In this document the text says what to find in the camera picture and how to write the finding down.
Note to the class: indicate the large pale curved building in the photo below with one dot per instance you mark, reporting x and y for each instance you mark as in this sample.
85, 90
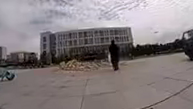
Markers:
90, 41

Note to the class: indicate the person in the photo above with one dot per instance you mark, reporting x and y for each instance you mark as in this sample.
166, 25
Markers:
114, 55

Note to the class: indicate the pile of pale rubble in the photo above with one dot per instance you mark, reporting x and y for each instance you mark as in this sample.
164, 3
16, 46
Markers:
80, 65

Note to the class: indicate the grey paved plaza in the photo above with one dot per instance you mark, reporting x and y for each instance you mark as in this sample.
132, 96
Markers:
97, 90

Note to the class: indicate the row of dark bushes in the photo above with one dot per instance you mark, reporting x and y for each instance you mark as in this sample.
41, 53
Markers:
151, 49

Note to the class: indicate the pale blue scooter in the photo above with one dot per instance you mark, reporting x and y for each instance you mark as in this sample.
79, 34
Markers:
6, 75

